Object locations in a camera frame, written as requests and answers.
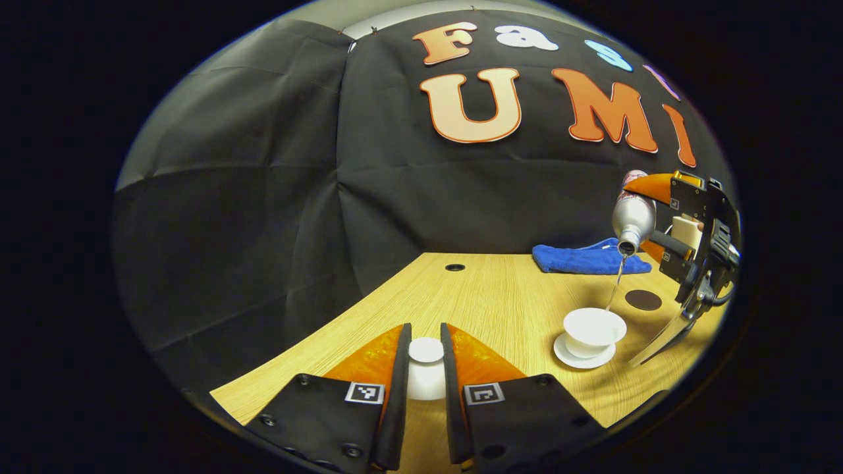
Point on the white teacup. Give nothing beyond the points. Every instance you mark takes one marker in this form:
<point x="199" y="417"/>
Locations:
<point x="593" y="329"/>

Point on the silver water bottle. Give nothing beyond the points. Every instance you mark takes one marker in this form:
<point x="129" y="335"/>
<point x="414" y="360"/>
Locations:
<point x="632" y="214"/>

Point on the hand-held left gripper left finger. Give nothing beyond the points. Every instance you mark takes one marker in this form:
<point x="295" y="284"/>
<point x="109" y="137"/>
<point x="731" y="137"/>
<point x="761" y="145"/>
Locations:
<point x="400" y="408"/>

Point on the poured water stream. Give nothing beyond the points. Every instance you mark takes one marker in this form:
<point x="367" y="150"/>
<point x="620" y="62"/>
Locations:
<point x="618" y="282"/>

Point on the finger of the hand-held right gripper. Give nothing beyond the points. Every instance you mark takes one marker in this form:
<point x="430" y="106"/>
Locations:
<point x="675" y="260"/>
<point x="665" y="189"/>

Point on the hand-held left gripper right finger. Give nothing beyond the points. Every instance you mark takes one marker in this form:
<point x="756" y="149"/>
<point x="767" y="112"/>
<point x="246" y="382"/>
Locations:
<point x="451" y="408"/>

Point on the blue towel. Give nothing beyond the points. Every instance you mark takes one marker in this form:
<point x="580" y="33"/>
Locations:
<point x="579" y="260"/>

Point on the white teacup lid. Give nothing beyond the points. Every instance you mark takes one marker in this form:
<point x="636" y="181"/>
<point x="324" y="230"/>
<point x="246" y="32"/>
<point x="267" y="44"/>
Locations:
<point x="426" y="368"/>

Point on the white saucer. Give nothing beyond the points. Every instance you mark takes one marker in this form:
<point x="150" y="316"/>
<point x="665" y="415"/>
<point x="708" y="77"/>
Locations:
<point x="583" y="362"/>

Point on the dark round coaster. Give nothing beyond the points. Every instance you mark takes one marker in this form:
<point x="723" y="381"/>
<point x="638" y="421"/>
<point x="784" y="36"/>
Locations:
<point x="643" y="300"/>

